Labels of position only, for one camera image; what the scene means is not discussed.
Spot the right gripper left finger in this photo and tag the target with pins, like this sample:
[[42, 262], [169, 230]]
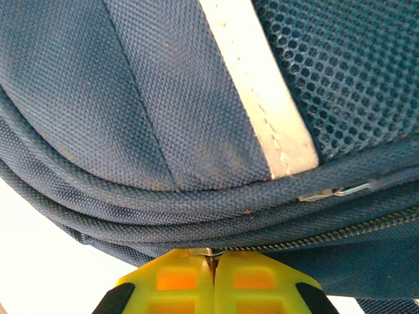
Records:
[[203, 294]]

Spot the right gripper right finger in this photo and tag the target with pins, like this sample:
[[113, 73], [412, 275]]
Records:
[[222, 294]]

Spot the navy blue backpack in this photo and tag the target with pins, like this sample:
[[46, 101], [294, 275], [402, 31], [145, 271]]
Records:
[[131, 98]]

